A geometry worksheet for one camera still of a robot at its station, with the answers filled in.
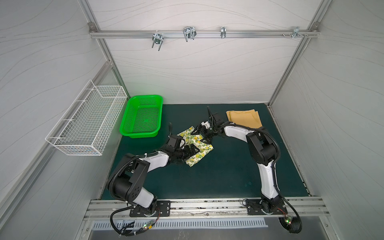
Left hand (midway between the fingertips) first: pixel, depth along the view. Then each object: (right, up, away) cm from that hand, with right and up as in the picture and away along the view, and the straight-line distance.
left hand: (197, 151), depth 89 cm
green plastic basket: (-41, +21, +21) cm, 51 cm away
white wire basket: (-52, +16, -21) cm, 58 cm away
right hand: (0, +10, +5) cm, 11 cm away
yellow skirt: (+40, +20, +22) cm, 50 cm away
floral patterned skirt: (+5, +1, +4) cm, 6 cm away
